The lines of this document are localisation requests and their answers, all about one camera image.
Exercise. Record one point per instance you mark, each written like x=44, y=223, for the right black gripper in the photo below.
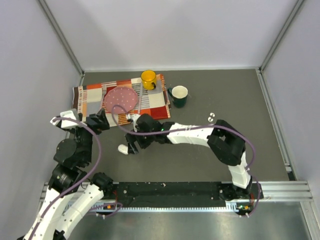
x=132, y=148

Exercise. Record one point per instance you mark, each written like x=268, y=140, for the pink dotted plate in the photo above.
x=121, y=100

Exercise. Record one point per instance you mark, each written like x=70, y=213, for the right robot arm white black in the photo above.
x=224, y=141

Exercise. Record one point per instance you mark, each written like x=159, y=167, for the lilac fork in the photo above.
x=103, y=93

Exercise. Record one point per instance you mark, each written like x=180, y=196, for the grey slotted cable duct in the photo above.
x=228, y=207

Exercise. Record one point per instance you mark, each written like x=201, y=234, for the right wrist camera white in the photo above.
x=133, y=118

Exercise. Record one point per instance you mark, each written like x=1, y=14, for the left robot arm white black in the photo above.
x=56, y=220

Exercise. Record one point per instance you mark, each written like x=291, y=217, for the patterned orange placemat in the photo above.
x=156, y=103

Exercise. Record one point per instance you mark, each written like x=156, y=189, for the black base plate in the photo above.
x=178, y=194

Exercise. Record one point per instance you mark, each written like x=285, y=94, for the aluminium frame rail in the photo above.
x=277, y=191

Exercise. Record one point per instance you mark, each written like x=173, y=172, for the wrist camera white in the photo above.
x=133, y=118
x=66, y=120

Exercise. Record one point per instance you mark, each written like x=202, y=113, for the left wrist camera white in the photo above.
x=66, y=120

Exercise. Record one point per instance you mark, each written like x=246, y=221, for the yellow mug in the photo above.
x=149, y=79

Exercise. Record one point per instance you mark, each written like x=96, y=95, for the dark green mug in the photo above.
x=179, y=95

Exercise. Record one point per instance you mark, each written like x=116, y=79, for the lilac knife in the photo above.
x=140, y=99

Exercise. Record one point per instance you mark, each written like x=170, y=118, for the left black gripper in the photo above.
x=102, y=125

